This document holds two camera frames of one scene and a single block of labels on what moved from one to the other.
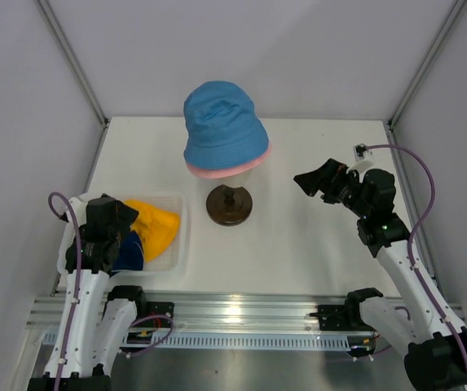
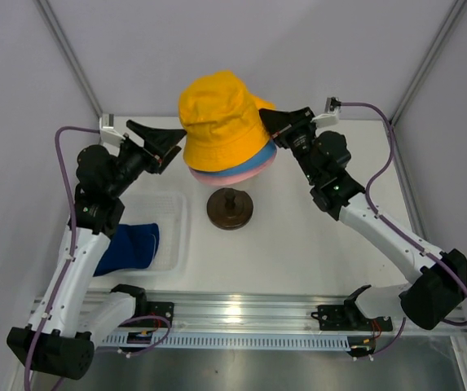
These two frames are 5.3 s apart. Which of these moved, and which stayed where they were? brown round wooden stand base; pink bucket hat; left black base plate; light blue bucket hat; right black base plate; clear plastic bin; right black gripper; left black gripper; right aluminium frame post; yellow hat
Moved: right black gripper; left black gripper; yellow hat; pink bucket hat; light blue bucket hat
Stayed: brown round wooden stand base; right aluminium frame post; clear plastic bin; left black base plate; right black base plate
